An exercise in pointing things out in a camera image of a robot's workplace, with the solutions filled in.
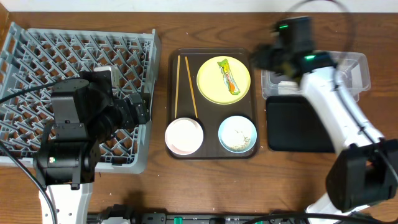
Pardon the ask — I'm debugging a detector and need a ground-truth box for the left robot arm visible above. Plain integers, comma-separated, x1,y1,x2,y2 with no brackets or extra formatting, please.
34,66,152,223

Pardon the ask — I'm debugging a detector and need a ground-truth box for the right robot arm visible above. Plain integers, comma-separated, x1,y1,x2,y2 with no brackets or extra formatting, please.
252,17,397,223

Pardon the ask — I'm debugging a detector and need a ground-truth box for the white pink round bowl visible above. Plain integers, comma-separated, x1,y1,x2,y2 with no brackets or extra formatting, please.
165,118,204,156

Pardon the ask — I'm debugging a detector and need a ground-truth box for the black rectangular waste tray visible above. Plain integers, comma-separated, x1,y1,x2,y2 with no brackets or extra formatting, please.
266,95,335,153

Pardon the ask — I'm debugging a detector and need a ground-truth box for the grey plastic dishwasher rack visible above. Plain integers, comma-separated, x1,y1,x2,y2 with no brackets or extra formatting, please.
1,24,162,167

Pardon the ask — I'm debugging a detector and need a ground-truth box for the green snack wrapper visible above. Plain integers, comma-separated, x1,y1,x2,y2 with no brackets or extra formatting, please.
217,59,240,95

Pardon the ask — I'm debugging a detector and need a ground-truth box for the clear plastic waste bin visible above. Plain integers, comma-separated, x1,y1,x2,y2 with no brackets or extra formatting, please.
261,52,371,102

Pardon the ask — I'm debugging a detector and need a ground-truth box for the dark brown serving tray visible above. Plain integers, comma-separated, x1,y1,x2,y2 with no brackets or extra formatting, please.
166,48,259,160

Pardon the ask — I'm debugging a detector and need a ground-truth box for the yellow round plate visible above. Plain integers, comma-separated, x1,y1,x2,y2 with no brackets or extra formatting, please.
197,56,251,105

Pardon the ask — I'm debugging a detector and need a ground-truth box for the light blue bowl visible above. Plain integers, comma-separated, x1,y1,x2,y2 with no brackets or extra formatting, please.
218,116,257,154

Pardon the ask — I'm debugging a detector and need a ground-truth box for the wooden chopstick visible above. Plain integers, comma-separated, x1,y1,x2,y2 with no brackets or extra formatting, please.
174,55,180,119
185,56,198,118

